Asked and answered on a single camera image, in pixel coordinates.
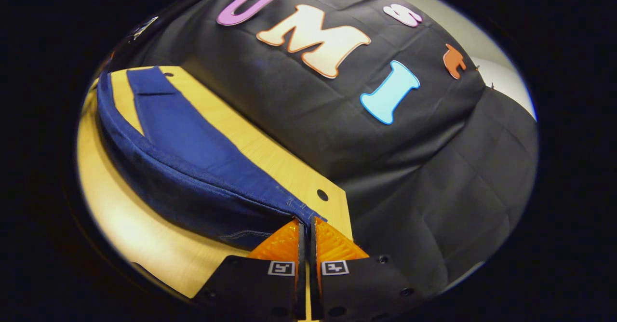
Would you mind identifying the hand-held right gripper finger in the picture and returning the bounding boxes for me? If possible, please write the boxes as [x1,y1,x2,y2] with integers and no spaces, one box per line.
[309,217,426,321]
[192,218,307,321]

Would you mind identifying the black backdrop cloth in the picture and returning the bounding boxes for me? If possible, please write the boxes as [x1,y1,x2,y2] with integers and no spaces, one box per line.
[108,0,538,296]

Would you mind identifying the blue jeans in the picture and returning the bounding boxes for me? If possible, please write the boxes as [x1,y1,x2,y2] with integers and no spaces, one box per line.
[96,67,328,251]

